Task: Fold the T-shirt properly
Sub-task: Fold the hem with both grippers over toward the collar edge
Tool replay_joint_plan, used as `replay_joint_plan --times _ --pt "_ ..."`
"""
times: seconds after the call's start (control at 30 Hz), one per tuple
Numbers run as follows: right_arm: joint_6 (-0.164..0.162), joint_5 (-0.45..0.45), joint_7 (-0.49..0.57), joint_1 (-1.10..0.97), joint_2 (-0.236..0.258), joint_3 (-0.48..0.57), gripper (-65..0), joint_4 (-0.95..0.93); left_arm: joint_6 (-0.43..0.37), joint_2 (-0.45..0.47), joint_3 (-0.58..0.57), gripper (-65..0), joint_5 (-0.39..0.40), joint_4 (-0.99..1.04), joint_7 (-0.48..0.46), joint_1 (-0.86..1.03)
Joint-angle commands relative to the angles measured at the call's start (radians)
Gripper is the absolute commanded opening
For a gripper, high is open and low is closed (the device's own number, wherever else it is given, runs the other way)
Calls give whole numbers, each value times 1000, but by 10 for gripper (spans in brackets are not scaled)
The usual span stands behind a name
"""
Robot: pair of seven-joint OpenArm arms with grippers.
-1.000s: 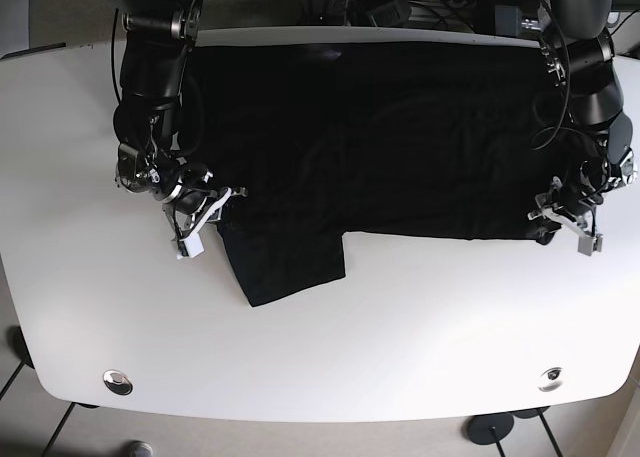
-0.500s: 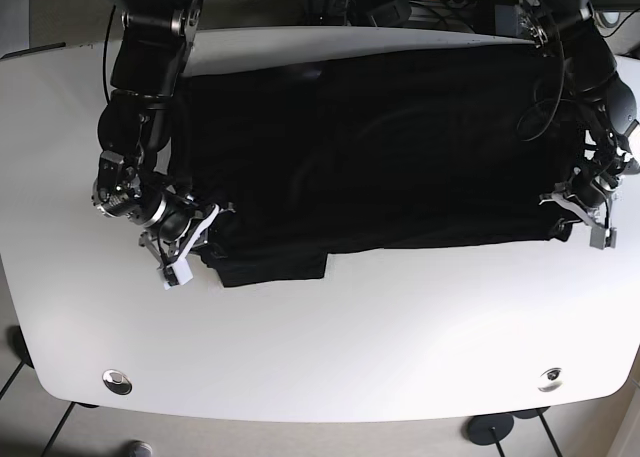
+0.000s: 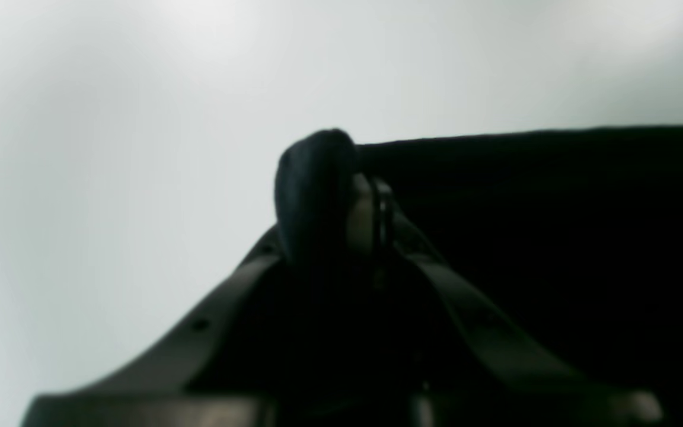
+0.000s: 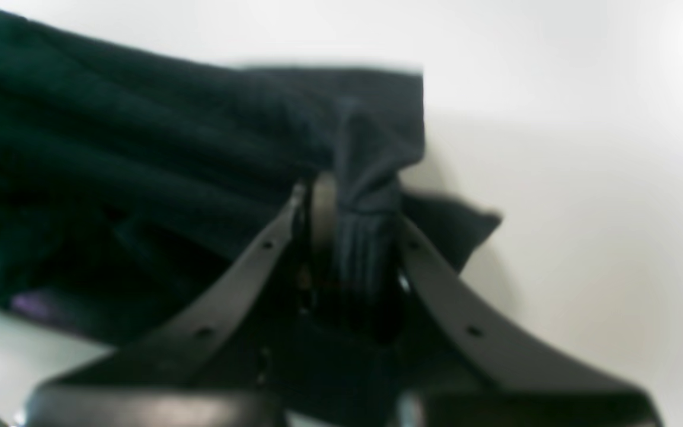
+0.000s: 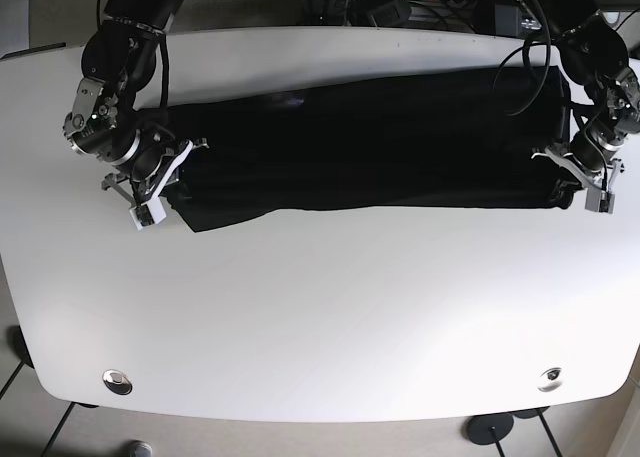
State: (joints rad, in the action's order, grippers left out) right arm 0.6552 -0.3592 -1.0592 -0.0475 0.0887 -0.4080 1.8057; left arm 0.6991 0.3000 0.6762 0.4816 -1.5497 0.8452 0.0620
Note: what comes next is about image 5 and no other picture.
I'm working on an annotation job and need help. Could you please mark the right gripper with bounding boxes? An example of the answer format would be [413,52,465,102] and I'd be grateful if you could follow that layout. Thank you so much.
[63,77,208,210]

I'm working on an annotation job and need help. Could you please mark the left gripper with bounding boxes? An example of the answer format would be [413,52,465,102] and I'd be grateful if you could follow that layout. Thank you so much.
[533,69,639,200]

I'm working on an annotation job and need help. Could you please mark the black T-shirt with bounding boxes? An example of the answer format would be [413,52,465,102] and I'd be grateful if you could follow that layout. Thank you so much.
[163,67,579,232]

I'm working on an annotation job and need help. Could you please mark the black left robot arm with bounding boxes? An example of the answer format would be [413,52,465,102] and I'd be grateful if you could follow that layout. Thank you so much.
[516,0,639,213]

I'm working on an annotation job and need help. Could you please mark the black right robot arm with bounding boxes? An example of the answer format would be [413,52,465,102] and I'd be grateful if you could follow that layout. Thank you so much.
[63,0,193,212]

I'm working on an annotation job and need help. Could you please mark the black power adapter box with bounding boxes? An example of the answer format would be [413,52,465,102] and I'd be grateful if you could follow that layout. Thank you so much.
[494,4,529,38]

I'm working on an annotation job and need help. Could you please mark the left silver table grommet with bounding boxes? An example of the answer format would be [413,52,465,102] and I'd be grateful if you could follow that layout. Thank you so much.
[102,369,133,396]

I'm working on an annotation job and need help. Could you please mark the silver table grommet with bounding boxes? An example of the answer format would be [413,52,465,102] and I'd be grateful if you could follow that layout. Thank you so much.
[536,367,563,393]
[102,369,133,396]

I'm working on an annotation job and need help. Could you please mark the right silver table grommet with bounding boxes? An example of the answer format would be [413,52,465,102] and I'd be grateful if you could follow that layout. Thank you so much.
[536,367,563,393]

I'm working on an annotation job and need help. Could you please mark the left grey shoe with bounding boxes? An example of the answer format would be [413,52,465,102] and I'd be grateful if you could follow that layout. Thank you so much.
[126,441,153,457]

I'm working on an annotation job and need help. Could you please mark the black round stand base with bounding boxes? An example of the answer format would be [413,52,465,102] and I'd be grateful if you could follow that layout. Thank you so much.
[465,413,514,446]

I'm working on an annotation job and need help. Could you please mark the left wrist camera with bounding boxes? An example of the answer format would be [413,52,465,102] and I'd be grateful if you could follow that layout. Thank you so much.
[585,187,615,214]

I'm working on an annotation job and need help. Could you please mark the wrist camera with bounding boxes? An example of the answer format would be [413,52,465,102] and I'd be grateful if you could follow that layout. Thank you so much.
[585,187,615,214]
[129,198,167,230]

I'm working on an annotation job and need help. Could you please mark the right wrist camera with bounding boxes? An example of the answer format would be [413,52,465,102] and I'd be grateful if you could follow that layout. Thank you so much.
[129,198,167,230]

